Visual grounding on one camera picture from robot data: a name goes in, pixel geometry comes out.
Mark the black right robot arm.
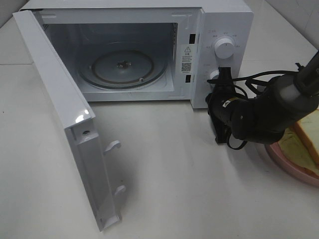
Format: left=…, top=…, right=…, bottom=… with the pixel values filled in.
left=205, top=54, right=319, bottom=150

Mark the white warning label sticker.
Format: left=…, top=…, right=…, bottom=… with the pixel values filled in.
left=179, top=44, right=194, bottom=74

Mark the upper white power knob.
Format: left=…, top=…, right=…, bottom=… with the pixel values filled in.
left=214, top=36, right=235, bottom=59

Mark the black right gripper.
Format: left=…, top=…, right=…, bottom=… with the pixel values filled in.
left=205, top=67, right=241, bottom=144

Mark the white microwave oven body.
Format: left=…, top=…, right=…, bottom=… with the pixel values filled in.
left=18, top=0, right=253, bottom=109

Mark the pink round plate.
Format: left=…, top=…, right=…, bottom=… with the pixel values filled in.
left=265, top=143, right=319, bottom=188

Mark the lower white timer knob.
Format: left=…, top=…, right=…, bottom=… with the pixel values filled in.
left=207, top=70, right=219, bottom=86

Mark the white bread sandwich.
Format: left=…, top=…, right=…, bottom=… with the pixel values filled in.
left=293, top=109, right=319, bottom=167

